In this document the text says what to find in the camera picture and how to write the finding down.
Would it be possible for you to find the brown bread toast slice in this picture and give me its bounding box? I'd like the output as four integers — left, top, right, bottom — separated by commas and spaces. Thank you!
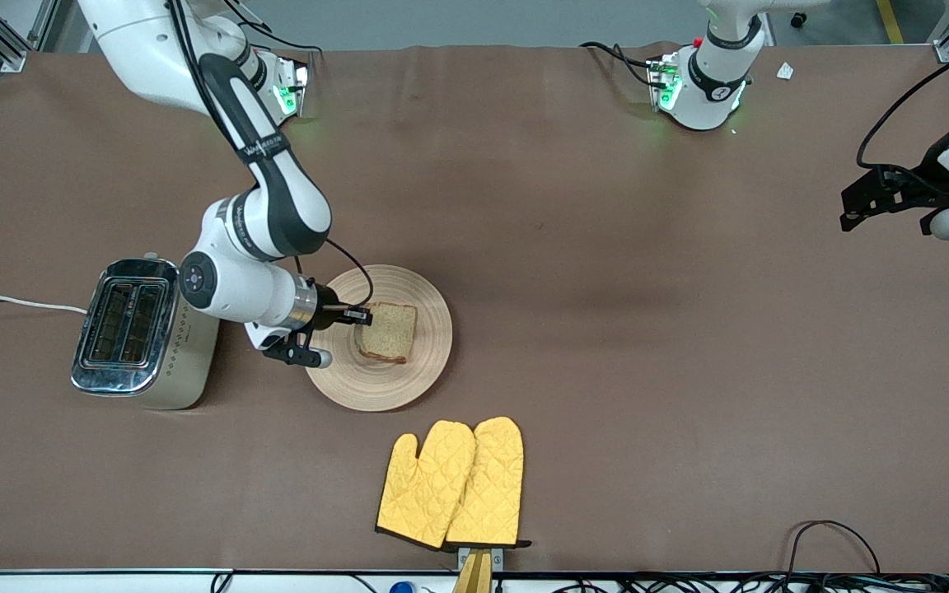
354, 301, 419, 365

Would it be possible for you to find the round wooden plate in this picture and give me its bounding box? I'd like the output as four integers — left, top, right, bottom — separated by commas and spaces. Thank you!
303, 264, 453, 413

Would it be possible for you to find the yellow quilted oven mitt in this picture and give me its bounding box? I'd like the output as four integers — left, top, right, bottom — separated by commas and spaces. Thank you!
375, 420, 477, 551
445, 416, 532, 549

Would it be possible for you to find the chrome and beige toaster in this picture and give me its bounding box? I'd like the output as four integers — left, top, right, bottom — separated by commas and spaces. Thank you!
71, 255, 222, 410

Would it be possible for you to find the brown table cover sheet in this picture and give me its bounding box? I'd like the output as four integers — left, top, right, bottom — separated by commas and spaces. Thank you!
0, 41, 949, 575

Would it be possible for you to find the wooden stick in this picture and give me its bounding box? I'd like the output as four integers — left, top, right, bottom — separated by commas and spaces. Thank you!
452, 552, 493, 593

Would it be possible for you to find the black right arm base cable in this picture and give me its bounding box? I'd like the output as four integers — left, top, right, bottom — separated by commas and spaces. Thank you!
223, 0, 323, 57

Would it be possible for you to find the black arm base cable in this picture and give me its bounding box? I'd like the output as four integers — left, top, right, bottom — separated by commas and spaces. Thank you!
579, 41, 658, 88
223, 0, 323, 57

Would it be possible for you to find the small metal bracket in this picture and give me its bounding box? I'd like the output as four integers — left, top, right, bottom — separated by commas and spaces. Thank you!
456, 546, 505, 571

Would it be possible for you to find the black left arm base cable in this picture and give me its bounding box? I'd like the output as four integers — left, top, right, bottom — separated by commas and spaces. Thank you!
579, 41, 658, 88

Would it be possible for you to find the white toaster power cord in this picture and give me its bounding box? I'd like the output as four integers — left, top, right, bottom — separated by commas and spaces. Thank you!
0, 295, 88, 315

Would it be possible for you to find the black looped cable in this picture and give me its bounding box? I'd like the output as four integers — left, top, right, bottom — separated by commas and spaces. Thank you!
786, 520, 883, 577

